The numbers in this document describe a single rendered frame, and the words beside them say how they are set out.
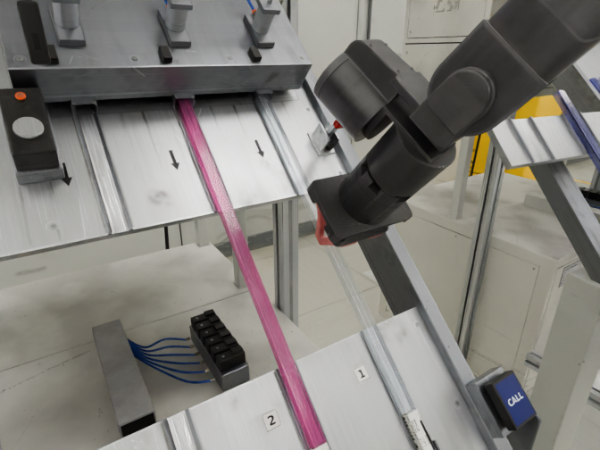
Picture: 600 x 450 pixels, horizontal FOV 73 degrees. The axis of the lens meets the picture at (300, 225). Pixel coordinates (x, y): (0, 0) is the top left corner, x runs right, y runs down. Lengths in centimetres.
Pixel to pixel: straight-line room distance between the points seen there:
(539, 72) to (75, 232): 40
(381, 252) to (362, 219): 15
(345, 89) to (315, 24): 220
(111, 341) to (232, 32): 56
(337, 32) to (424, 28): 119
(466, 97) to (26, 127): 37
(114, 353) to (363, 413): 48
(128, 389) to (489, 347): 117
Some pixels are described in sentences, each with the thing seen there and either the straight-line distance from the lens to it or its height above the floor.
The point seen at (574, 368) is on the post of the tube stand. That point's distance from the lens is 81.
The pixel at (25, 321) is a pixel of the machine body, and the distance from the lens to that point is 105.
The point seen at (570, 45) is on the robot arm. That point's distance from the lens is 30.
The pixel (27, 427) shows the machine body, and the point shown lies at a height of 62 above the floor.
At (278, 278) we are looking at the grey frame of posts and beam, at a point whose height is 69.
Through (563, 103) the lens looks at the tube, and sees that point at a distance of 75.
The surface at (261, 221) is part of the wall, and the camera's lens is 254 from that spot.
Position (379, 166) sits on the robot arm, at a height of 105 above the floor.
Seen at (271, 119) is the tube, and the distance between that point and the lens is 55.
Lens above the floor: 114
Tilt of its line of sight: 23 degrees down
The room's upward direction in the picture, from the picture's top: straight up
